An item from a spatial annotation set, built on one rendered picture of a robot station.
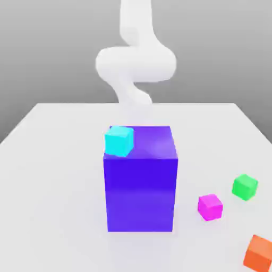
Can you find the small cyan cube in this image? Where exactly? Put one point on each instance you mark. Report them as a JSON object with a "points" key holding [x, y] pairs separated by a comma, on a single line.
{"points": [[118, 142]]}

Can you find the small magenta cube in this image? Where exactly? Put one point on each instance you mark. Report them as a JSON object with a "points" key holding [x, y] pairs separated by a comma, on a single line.
{"points": [[210, 207]]}

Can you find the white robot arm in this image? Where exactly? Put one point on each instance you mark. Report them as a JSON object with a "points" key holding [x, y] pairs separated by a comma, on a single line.
{"points": [[136, 63]]}

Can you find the small green cube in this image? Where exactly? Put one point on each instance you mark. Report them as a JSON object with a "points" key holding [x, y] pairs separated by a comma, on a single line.
{"points": [[244, 187]]}

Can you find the small orange cube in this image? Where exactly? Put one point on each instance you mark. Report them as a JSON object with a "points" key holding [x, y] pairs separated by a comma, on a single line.
{"points": [[258, 255]]}

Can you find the large blue box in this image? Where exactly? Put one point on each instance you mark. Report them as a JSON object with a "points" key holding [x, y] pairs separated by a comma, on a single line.
{"points": [[140, 191]]}

